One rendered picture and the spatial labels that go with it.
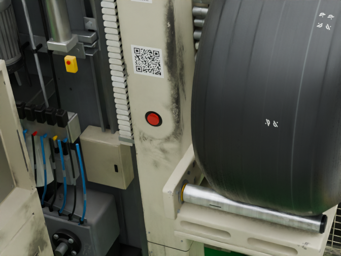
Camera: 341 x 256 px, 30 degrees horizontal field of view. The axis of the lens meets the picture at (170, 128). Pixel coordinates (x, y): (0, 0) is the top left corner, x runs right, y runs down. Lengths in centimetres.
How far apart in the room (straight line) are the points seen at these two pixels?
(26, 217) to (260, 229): 57
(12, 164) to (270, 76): 73
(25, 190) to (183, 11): 60
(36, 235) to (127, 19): 62
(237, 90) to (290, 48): 12
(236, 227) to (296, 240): 14
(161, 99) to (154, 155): 18
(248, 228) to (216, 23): 53
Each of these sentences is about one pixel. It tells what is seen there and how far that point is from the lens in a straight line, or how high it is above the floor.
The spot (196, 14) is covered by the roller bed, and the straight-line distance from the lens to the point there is 181.
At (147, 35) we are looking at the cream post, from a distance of 140.
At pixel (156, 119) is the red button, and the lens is 152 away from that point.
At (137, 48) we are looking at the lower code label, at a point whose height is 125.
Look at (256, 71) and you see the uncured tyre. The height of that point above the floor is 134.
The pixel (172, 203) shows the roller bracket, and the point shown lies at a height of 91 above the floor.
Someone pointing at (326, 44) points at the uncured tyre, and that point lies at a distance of 115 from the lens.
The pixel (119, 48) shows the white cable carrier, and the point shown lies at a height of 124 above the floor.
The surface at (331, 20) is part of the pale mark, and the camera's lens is 117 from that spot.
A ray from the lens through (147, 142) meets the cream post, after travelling 158.
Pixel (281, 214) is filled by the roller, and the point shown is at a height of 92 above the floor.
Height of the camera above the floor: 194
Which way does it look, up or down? 36 degrees down
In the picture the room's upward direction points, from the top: 5 degrees counter-clockwise
